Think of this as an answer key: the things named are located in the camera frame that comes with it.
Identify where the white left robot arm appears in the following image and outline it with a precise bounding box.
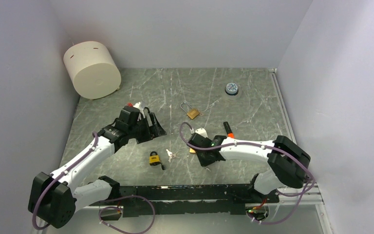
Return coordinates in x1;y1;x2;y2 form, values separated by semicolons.
28;105;167;230

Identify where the cream cylindrical container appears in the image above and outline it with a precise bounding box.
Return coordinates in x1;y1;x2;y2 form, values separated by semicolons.
63;41;122;99

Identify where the silver key pair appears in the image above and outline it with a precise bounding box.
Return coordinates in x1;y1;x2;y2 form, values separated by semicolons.
166;149;178;163

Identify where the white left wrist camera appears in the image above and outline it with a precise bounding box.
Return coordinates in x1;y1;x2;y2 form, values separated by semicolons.
127;101;146;113

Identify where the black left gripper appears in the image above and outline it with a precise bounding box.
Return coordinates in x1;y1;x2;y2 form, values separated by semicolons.
128;112;166;144

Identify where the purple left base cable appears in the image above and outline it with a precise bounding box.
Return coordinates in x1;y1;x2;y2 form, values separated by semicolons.
98;194;157;234

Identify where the yellow black padlock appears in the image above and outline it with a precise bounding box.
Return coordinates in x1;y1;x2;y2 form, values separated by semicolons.
149;151;165;170

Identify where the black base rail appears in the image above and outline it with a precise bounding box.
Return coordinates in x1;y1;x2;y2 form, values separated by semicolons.
92;184;280;217

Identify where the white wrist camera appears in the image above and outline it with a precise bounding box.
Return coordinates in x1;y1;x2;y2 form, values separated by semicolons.
195;128;208;137
127;101;146;113

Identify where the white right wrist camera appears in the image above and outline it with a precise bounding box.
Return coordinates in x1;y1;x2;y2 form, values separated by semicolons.
195;128;208;137

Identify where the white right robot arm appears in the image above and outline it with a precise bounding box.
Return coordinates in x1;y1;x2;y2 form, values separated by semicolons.
186;133;311;202

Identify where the small brass padlock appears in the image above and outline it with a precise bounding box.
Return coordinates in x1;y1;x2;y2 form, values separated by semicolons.
180;102;200;119

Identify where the orange black marker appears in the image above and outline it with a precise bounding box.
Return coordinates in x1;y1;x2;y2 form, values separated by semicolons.
223;121;235;138

